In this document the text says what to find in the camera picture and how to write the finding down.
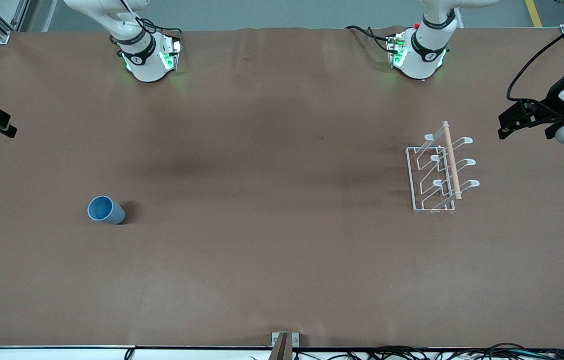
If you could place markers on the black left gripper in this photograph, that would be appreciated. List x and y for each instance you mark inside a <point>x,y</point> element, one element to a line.
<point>555,96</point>

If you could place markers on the blue plastic cup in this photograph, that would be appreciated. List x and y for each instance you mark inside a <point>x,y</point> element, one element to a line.
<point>106,210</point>

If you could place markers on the brown table cover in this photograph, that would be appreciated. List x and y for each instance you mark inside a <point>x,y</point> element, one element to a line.
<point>272,240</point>

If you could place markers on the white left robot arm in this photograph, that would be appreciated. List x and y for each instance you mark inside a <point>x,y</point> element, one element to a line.
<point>424,56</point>

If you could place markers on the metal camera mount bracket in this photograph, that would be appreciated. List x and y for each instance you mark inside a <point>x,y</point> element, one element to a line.
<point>284,346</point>

